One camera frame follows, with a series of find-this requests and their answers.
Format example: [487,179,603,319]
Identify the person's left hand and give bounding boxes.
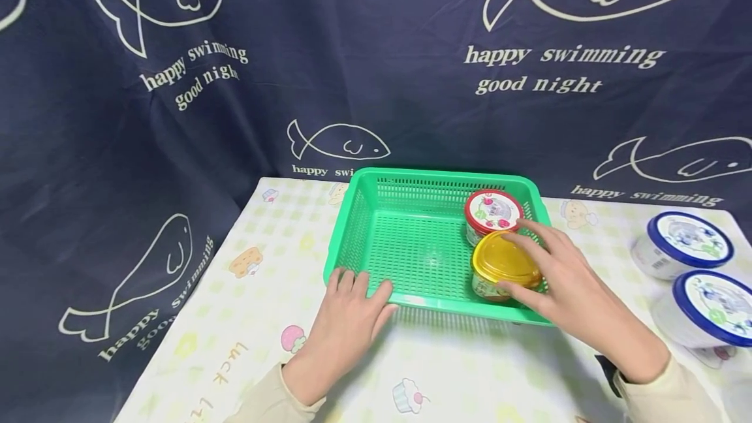
[298,267,400,371]

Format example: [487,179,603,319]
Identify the person's right hand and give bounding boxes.
[497,219,627,356]

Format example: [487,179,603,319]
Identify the black wrist band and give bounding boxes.
[594,354,625,400]

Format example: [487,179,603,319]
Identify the round container with blue lid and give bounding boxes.
[651,270,752,349]
[630,211,735,281]

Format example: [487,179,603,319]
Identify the round container with yellow lid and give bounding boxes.
[471,230,544,302]

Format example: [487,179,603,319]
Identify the person's left forearm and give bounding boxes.
[223,349,343,423]

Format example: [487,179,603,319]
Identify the person's right forearm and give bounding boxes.
[596,315,725,423]

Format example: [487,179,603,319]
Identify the round container with red lid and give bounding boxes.
[464,189,525,247]

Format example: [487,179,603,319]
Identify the green plastic basket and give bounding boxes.
[323,167,556,327]

